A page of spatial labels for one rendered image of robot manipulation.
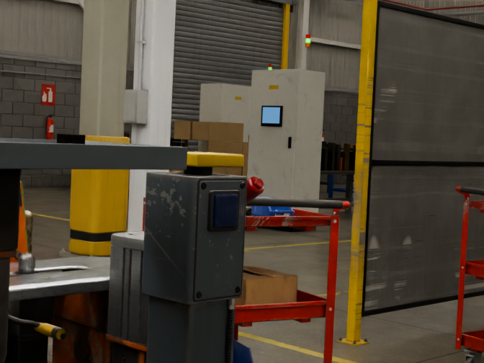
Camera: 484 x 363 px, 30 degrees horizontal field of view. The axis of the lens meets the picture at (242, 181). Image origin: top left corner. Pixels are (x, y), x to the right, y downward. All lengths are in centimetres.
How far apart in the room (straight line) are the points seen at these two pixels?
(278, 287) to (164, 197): 243
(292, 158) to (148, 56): 630
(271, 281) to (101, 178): 497
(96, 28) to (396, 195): 362
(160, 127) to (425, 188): 183
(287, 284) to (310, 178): 809
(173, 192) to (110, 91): 735
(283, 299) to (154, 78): 202
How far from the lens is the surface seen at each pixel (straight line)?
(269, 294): 320
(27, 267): 112
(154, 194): 82
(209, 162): 79
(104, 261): 122
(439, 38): 591
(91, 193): 805
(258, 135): 1147
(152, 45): 493
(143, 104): 490
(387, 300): 559
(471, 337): 465
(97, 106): 808
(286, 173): 1114
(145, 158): 69
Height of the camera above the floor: 118
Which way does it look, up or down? 3 degrees down
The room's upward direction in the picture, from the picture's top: 3 degrees clockwise
